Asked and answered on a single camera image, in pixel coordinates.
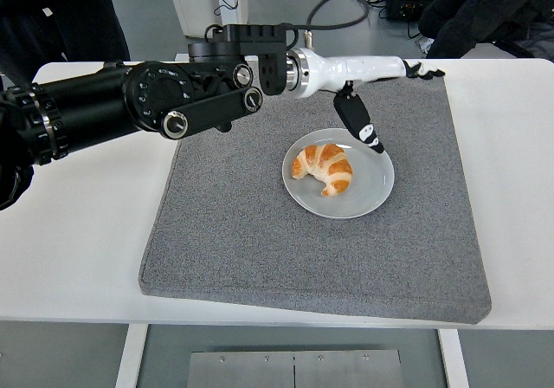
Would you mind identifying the grey speckled mat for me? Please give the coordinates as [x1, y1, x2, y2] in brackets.
[138, 74, 493, 324]

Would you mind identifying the light grey round plate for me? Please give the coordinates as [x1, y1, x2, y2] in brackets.
[281, 127, 396, 220]

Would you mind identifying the person in dark clothing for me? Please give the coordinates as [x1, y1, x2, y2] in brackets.
[0, 0, 131, 90]
[418, 0, 554, 62]

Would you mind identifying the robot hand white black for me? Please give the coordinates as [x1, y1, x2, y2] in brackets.
[305, 48, 447, 155]

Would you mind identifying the white table leg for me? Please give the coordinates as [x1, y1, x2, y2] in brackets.
[114, 323, 149, 388]
[437, 329, 471, 388]

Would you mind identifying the golden croissant bread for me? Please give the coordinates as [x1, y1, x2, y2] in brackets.
[291, 143, 354, 197]

